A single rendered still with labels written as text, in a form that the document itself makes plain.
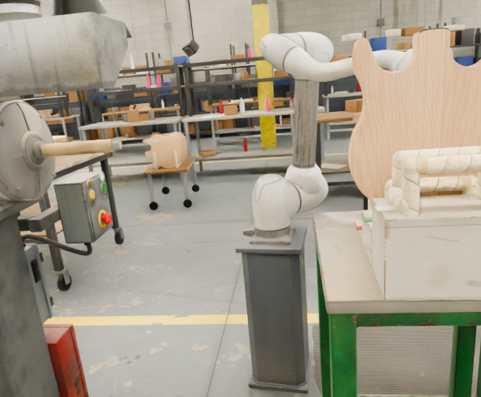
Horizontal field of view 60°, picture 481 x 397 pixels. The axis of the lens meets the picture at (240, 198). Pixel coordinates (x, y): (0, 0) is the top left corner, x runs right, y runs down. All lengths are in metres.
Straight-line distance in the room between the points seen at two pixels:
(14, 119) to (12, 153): 0.09
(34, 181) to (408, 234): 0.89
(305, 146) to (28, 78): 1.18
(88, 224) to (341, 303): 0.83
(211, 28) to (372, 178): 11.34
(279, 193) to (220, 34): 10.59
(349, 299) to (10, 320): 0.93
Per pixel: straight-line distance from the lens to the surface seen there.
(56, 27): 0.95
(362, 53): 0.99
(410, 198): 0.85
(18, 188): 1.13
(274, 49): 1.66
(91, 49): 0.92
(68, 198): 1.40
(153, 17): 12.64
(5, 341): 1.38
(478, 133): 1.07
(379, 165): 1.02
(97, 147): 1.09
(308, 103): 1.80
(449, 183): 1.03
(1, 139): 1.11
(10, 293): 1.37
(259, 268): 1.80
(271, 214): 1.75
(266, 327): 1.94
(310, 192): 1.86
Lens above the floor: 1.38
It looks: 16 degrees down
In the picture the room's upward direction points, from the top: 5 degrees counter-clockwise
